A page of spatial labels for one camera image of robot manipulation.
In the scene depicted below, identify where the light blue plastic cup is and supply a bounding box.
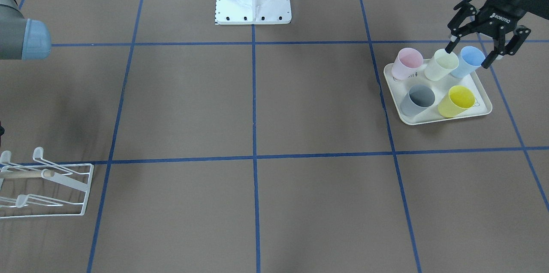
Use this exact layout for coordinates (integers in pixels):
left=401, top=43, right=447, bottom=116
left=450, top=46, right=486, bottom=78

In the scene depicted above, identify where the cream plastic tray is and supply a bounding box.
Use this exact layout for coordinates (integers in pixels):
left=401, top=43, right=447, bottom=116
left=383, top=59, right=493, bottom=125

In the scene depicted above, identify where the pink plastic cup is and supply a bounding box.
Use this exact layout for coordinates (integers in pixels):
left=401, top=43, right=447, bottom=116
left=391, top=47, right=423, bottom=81

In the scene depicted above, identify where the cream white plastic cup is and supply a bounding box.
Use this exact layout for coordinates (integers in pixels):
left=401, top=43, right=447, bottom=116
left=424, top=49, right=459, bottom=81

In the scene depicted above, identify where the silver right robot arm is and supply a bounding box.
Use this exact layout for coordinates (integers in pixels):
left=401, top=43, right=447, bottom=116
left=0, top=0, right=51, bottom=60

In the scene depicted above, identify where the grey plastic cup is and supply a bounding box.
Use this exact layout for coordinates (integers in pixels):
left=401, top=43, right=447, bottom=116
left=400, top=85, right=435, bottom=117

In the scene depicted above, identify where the yellow plastic cup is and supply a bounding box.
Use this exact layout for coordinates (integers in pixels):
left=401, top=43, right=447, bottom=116
left=437, top=85, right=475, bottom=118

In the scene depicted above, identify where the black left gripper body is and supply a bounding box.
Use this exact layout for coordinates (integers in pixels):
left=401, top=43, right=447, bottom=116
left=472, top=0, right=542, bottom=36

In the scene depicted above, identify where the white wire cup rack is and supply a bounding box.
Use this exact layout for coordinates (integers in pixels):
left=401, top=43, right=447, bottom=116
left=0, top=147, right=94, bottom=219

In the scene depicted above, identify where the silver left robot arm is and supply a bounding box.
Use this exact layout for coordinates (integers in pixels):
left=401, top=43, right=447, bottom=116
left=445, top=0, right=549, bottom=68

